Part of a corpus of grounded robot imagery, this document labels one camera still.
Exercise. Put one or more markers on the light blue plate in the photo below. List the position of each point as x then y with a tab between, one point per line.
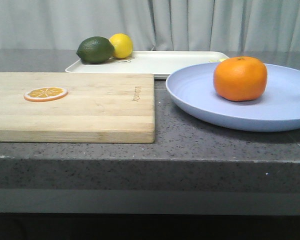
277	110

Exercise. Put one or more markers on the whole orange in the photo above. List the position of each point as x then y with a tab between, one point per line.
241	78

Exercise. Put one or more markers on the white rectangular tray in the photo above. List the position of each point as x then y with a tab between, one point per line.
158	63

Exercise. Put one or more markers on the grey curtain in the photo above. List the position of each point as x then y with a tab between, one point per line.
163	25

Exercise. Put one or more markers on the yellow lemon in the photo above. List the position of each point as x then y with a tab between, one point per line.
123	45

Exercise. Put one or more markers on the wooden cutting board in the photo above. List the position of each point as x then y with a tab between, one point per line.
99	108

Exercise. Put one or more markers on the green lime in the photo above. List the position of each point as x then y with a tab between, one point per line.
95	50

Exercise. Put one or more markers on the orange slice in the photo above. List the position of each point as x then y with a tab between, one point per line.
45	94

